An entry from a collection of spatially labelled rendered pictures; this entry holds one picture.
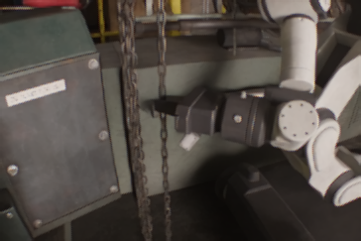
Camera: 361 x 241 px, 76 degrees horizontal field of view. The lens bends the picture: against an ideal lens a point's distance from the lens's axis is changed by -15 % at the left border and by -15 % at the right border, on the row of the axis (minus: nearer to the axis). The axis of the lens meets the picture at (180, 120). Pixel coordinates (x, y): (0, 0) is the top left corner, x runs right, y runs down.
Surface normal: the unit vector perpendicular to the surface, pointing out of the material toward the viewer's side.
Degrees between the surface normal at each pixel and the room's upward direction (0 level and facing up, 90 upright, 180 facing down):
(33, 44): 45
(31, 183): 90
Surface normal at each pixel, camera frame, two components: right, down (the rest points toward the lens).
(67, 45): 0.45, -0.35
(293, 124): -0.28, -0.24
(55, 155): 0.63, 0.38
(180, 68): 0.33, 0.46
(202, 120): -0.37, 0.45
